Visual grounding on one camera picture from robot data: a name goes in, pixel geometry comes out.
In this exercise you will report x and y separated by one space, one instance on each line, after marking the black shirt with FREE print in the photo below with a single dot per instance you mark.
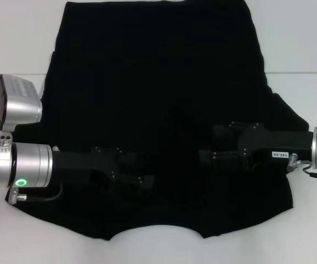
152 82

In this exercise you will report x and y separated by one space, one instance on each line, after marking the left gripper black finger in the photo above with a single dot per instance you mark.
133 182
127 160

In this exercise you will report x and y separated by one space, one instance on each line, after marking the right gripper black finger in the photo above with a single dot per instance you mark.
224 133
224 160

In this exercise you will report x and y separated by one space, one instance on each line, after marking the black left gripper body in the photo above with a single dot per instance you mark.
73 165

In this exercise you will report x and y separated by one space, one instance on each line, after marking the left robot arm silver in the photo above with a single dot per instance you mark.
23 165

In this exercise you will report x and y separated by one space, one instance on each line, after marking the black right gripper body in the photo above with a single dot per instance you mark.
271 143

